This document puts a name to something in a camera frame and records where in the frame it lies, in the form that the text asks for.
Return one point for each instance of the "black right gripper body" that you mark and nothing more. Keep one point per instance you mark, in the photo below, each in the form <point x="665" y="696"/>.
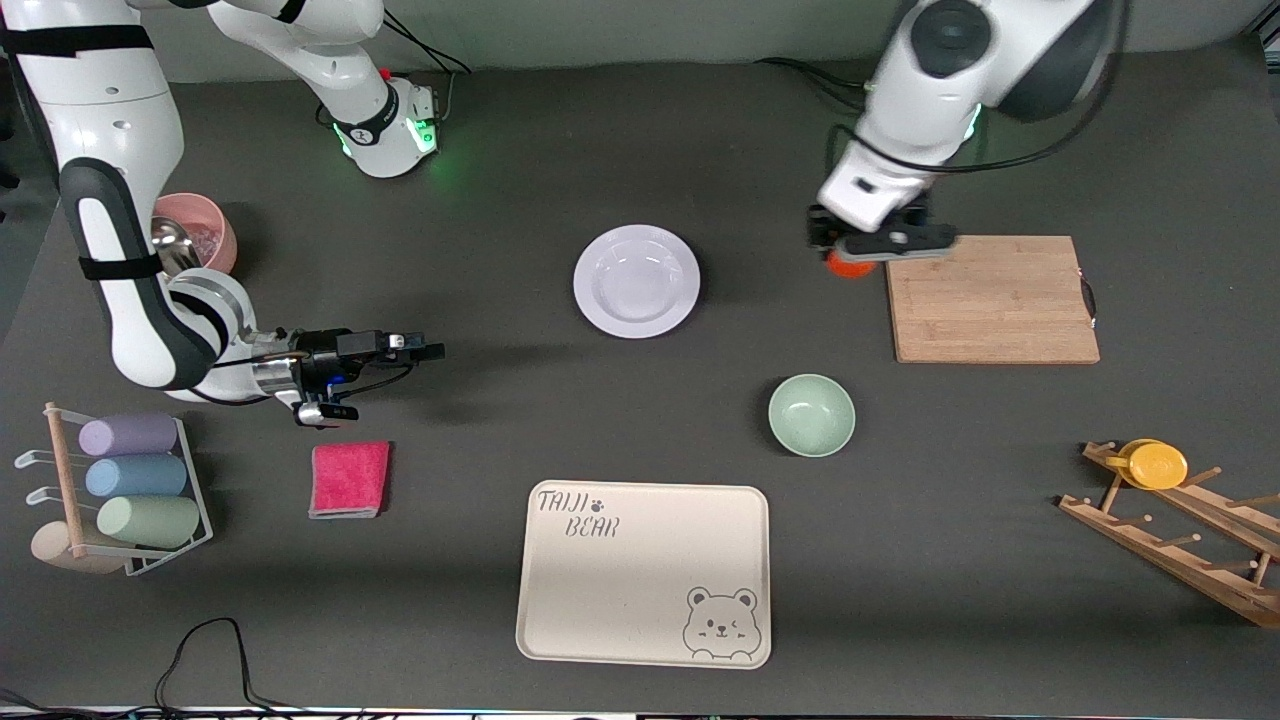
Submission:
<point x="318" y="365"/>

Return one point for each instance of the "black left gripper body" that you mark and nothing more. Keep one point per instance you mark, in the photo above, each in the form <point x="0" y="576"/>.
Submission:
<point x="819" y="232"/>

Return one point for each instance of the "orange fruit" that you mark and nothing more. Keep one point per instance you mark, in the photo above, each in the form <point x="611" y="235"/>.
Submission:
<point x="852" y="268"/>

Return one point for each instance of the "white round plate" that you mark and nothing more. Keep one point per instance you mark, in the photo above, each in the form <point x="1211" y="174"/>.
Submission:
<point x="637" y="281"/>

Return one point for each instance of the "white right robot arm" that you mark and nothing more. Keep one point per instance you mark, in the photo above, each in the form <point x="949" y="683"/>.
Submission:
<point x="110" y="100"/>

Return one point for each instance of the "pink folded cloth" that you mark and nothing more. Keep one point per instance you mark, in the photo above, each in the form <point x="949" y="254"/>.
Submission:
<point x="349" y="480"/>

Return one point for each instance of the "pink bowl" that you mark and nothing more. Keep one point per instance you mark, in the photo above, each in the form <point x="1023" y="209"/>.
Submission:
<point x="215" y="225"/>

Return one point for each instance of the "wooden cutting board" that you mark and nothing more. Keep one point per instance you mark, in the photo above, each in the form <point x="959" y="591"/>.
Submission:
<point x="990" y="300"/>

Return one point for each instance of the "pale green bowl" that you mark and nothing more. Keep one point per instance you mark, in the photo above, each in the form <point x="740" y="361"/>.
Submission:
<point x="812" y="415"/>

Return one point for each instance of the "metal scoop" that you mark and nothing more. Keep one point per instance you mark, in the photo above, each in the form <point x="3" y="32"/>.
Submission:
<point x="175" y="240"/>

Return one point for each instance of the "purple cup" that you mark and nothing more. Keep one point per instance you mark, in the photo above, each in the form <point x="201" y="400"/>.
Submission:
<point x="128" y="435"/>

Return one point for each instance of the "blue cup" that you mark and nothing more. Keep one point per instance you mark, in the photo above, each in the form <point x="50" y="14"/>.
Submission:
<point x="136" y="476"/>

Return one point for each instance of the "green cup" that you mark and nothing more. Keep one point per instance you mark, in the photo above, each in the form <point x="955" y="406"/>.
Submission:
<point x="148" y="521"/>

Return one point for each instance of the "cream bear print tray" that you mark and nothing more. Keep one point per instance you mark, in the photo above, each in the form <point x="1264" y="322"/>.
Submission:
<point x="640" y="580"/>

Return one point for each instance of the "beige cup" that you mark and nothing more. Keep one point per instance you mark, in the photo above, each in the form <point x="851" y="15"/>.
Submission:
<point x="50" y="548"/>

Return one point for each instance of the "yellow cup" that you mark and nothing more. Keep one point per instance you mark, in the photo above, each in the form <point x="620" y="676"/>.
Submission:
<point x="1158" y="466"/>

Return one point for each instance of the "wooden peg rack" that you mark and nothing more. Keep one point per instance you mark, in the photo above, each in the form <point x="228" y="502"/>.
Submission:
<point x="1170" y="555"/>

